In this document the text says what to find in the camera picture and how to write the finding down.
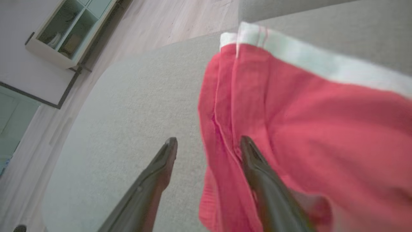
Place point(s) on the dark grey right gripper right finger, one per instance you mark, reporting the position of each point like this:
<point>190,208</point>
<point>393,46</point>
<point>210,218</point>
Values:
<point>273,203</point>

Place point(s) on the large grey sofa seat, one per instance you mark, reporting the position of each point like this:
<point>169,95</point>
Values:
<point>128,112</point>

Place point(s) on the red jersey with white sleeves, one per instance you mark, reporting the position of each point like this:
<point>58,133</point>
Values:
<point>322,129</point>

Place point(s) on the grey sofa seat cushion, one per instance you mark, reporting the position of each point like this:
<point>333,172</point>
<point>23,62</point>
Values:
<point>273,8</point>

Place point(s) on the mint and white low cabinet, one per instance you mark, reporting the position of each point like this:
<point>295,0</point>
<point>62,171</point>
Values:
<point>67,32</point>

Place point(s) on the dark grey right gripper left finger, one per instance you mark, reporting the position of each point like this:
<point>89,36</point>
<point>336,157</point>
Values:
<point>145,196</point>

